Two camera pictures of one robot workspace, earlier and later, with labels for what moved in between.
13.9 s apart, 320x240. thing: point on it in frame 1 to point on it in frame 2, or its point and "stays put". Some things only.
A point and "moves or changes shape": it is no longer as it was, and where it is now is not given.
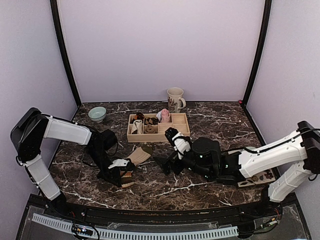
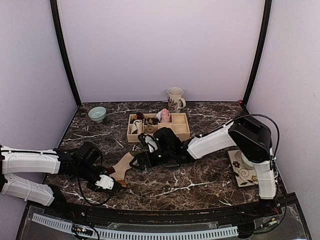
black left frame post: [57, 22] stays put
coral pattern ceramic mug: [176, 102] stays put
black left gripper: [108, 176] to [99, 188]
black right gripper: [165, 164] to [143, 160]
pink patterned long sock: [165, 116] stays put
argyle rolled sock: [140, 115] stays put
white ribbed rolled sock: [137, 125] stays put
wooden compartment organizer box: [151, 127] stays put
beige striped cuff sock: [139, 157] moves or changes shape
